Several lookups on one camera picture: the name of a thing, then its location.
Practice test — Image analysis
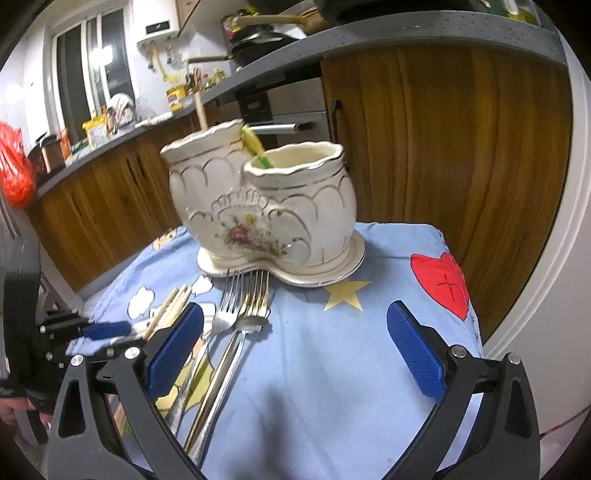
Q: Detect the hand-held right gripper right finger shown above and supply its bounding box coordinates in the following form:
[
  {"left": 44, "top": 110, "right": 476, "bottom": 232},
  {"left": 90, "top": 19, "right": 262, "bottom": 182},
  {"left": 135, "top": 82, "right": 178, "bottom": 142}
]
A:
[{"left": 385, "top": 300, "right": 541, "bottom": 480}]

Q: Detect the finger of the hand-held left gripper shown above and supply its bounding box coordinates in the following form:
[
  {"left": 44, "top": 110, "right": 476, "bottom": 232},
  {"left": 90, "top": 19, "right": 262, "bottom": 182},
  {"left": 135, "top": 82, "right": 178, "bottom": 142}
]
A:
[{"left": 69, "top": 320, "right": 144, "bottom": 352}]

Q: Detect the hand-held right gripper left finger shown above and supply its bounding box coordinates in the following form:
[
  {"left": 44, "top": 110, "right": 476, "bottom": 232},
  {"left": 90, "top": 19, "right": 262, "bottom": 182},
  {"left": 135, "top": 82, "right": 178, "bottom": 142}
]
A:
[{"left": 46, "top": 302, "right": 208, "bottom": 480}]

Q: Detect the wooden chopstick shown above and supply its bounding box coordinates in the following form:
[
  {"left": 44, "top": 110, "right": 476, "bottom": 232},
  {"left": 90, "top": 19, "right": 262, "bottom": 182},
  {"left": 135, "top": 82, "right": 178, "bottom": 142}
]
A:
[
  {"left": 144, "top": 286, "right": 181, "bottom": 335},
  {"left": 147, "top": 285, "right": 188, "bottom": 340},
  {"left": 152, "top": 287, "right": 192, "bottom": 342}
]

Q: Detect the silver fork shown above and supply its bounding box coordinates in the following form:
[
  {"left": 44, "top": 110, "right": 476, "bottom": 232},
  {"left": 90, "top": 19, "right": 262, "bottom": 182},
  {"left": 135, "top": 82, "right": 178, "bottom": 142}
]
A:
[
  {"left": 187, "top": 270, "right": 272, "bottom": 467},
  {"left": 164, "top": 269, "right": 246, "bottom": 438}
]

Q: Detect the white ceramic floral utensil holder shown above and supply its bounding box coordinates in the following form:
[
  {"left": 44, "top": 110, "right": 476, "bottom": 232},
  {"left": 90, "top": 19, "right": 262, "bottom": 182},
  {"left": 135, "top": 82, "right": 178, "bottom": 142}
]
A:
[{"left": 159, "top": 119, "right": 366, "bottom": 288}]

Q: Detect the person's left hand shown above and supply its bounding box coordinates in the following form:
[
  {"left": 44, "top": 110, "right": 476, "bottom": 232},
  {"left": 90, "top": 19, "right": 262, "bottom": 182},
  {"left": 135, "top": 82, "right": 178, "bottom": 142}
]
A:
[{"left": 0, "top": 397, "right": 52, "bottom": 430}]

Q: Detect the blue printed cloth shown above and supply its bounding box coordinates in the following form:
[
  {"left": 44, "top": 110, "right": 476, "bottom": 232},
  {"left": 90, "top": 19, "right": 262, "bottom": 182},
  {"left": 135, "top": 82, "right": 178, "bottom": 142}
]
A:
[{"left": 65, "top": 222, "right": 483, "bottom": 480}]

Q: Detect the wooden base cabinet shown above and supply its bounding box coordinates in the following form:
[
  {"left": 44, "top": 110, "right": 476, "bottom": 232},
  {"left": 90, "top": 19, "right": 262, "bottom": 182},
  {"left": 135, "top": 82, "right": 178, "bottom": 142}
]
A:
[
  {"left": 25, "top": 111, "right": 199, "bottom": 296},
  {"left": 321, "top": 44, "right": 575, "bottom": 342}
]

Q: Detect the red plastic bag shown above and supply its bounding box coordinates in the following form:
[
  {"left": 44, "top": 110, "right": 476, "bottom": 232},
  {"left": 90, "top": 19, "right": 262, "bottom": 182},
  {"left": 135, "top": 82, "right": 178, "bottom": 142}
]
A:
[{"left": 0, "top": 121, "right": 37, "bottom": 210}]

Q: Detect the dark glass jar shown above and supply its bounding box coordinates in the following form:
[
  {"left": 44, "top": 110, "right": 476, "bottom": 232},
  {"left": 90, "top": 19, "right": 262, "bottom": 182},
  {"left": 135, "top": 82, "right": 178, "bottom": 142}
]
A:
[
  {"left": 28, "top": 143, "right": 48, "bottom": 174},
  {"left": 41, "top": 134, "right": 66, "bottom": 169}
]

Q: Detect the yellow box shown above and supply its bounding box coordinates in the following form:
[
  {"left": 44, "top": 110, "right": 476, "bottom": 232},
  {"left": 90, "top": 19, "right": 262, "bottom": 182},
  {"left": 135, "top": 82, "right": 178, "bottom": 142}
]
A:
[{"left": 82, "top": 115, "right": 110, "bottom": 149}]

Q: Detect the white cloth bag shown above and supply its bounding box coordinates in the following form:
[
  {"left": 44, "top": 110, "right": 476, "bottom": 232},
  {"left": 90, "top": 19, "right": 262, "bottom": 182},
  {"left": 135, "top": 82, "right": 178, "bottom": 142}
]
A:
[{"left": 105, "top": 92, "right": 137, "bottom": 126}]

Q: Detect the yellow green utensil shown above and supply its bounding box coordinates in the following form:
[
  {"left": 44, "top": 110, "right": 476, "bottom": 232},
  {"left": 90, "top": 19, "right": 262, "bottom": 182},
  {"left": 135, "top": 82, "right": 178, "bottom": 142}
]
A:
[{"left": 241, "top": 124, "right": 274, "bottom": 169}]

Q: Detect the window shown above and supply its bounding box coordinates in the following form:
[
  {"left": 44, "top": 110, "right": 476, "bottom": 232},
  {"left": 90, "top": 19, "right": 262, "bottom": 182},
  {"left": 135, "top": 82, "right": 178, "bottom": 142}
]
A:
[{"left": 44, "top": 4, "right": 137, "bottom": 134}]

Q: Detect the yellow packet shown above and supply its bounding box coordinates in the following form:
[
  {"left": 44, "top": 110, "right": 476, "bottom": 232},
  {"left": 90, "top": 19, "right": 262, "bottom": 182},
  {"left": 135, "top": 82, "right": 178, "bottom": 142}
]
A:
[{"left": 167, "top": 85, "right": 191, "bottom": 112}]

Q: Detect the cluster of seasoning bottles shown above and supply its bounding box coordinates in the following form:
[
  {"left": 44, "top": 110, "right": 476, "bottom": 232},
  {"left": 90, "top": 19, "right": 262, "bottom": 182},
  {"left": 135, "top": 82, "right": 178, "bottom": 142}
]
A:
[{"left": 185, "top": 67, "right": 232, "bottom": 93}]

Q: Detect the stainless steel oven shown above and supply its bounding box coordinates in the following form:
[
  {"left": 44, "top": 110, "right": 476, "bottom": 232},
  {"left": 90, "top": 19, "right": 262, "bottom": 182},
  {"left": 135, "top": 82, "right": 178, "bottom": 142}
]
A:
[{"left": 235, "top": 76, "right": 335, "bottom": 148}]

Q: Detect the white water heater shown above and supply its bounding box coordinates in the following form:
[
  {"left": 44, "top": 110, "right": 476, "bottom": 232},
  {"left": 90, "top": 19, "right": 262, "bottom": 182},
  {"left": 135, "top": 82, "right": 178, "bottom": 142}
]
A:
[{"left": 136, "top": 0, "right": 181, "bottom": 47}]

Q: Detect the black wok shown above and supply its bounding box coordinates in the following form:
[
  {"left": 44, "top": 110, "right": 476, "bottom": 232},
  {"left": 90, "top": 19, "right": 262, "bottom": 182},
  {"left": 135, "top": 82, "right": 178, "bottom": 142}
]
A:
[{"left": 187, "top": 25, "right": 319, "bottom": 70}]

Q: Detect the grey kitchen countertop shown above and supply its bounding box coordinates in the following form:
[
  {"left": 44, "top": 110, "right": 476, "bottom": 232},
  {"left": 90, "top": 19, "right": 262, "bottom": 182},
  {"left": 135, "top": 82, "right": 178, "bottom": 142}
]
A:
[{"left": 28, "top": 0, "right": 568, "bottom": 204}]

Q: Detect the wooden upper cabinet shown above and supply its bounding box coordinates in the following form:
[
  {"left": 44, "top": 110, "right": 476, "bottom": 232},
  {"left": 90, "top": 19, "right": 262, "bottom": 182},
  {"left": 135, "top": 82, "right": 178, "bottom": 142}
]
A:
[{"left": 175, "top": 0, "right": 201, "bottom": 28}]

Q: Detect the oil bottle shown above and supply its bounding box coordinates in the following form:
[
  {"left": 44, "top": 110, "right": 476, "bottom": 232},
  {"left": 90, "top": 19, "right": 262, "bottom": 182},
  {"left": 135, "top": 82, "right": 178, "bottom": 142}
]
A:
[{"left": 504, "top": 0, "right": 540, "bottom": 25}]

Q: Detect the brown wok with wooden handle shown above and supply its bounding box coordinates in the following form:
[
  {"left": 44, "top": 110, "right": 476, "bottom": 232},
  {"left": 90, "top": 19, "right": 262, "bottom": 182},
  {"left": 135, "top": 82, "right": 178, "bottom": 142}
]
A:
[{"left": 222, "top": 9, "right": 328, "bottom": 44}]

